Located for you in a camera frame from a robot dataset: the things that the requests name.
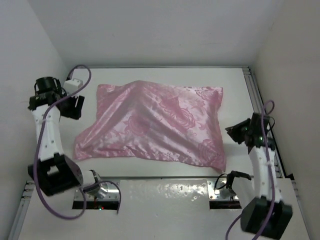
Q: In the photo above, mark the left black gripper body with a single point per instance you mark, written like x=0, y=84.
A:
x=68, y=100

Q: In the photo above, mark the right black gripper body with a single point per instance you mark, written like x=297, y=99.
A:
x=249, y=130

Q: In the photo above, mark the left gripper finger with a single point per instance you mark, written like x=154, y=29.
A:
x=66, y=112
x=77, y=104

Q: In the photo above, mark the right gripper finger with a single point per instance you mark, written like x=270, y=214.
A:
x=242, y=125
x=238, y=135

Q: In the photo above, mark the pink satin pillowcase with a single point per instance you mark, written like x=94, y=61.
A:
x=155, y=121

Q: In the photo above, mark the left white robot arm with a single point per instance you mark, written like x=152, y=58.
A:
x=56, y=172

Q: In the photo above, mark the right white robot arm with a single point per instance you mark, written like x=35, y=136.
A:
x=263, y=208

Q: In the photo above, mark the white front cover board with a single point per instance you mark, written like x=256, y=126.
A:
x=165, y=209

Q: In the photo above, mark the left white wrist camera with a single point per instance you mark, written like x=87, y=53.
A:
x=72, y=85

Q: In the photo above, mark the aluminium table frame rail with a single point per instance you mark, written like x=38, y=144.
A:
x=257, y=104

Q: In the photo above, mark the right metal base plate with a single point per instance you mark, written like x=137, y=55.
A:
x=221, y=199

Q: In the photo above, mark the metal base plate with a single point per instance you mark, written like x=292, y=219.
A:
x=107, y=197
x=221, y=199

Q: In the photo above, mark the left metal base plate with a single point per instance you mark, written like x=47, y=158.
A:
x=107, y=197

